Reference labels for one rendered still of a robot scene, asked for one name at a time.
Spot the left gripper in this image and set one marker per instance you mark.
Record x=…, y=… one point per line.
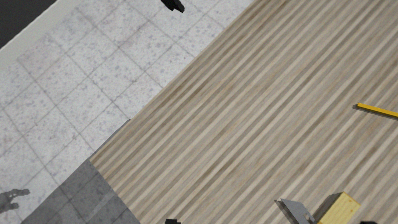
x=174, y=4

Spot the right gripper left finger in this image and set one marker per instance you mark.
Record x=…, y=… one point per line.
x=172, y=221

